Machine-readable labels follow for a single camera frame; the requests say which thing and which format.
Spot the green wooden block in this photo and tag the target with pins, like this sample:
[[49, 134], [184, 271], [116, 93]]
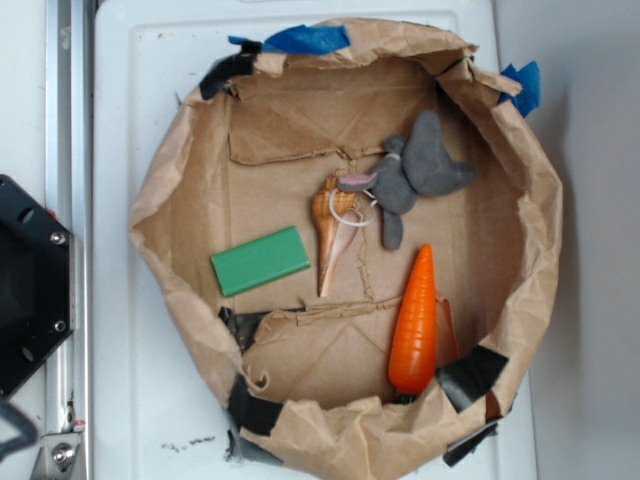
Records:
[[260, 261]]

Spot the grey plush rabbit toy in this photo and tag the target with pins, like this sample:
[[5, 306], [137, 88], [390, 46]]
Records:
[[418, 165]]

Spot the metal corner bracket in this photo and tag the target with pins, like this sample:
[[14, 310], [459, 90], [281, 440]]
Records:
[[57, 456]]

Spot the tan spiral sea shell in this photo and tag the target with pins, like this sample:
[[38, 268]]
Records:
[[331, 212]]

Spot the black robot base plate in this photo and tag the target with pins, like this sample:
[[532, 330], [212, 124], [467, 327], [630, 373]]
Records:
[[35, 286]]

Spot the aluminium frame rail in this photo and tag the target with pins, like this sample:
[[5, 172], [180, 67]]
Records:
[[69, 53]]

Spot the brown paper bag bowl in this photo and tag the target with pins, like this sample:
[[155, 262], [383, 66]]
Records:
[[306, 377]]

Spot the orange plastic carrot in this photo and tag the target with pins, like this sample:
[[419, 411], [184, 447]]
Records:
[[412, 360]]

